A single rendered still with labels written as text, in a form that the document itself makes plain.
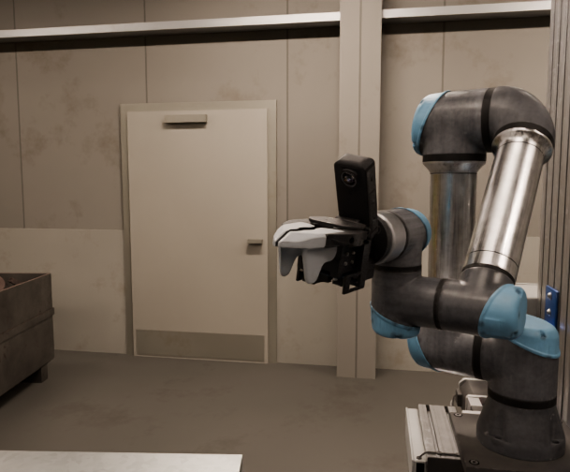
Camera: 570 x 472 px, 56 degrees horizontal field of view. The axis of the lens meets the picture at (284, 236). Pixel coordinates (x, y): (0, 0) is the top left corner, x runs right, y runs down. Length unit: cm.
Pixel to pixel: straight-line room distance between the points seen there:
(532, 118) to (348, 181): 42
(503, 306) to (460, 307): 6
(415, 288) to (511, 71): 380
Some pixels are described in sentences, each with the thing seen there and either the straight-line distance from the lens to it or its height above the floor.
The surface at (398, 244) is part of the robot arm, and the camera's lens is 75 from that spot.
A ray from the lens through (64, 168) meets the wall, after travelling 513.
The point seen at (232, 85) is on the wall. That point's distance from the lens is 457.
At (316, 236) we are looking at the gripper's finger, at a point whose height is 146.
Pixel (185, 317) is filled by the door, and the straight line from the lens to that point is 473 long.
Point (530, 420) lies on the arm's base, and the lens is 107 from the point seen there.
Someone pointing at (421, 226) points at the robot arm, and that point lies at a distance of 83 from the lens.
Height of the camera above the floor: 151
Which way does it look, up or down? 6 degrees down
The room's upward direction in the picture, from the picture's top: straight up
